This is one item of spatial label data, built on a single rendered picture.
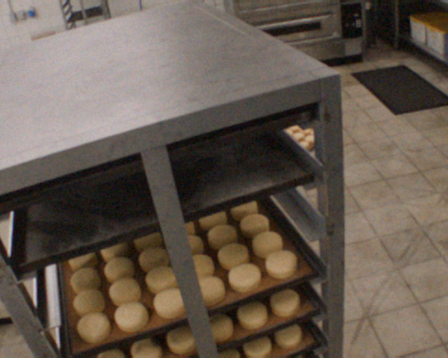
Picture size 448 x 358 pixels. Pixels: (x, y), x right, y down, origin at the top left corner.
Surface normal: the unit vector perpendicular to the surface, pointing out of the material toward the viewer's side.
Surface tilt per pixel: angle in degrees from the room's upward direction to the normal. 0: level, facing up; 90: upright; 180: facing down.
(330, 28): 90
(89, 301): 0
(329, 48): 90
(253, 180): 0
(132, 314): 0
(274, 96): 90
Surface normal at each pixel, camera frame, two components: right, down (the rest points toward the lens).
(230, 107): 0.33, 0.46
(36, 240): -0.14, -0.84
